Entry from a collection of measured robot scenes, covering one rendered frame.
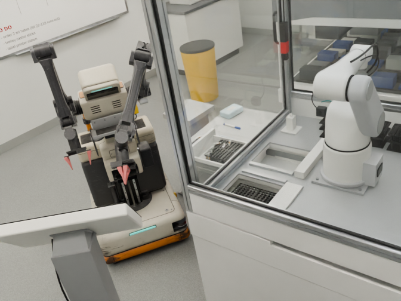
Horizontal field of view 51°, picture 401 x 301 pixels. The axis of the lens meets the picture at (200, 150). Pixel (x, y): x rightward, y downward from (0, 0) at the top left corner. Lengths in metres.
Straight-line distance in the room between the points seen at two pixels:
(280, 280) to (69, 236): 0.86
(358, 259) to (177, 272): 1.63
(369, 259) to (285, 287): 0.45
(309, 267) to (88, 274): 0.87
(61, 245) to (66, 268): 0.10
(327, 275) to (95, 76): 1.57
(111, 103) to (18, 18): 2.69
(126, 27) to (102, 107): 3.38
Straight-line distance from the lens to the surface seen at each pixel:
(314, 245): 1.60
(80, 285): 1.87
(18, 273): 3.44
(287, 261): 1.74
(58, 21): 5.27
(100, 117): 2.55
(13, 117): 5.17
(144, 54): 2.08
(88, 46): 5.51
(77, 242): 1.76
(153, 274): 2.99
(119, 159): 1.88
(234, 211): 1.71
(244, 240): 1.79
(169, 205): 3.05
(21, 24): 5.08
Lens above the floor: 2.12
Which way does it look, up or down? 31 degrees down
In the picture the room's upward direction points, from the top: 10 degrees counter-clockwise
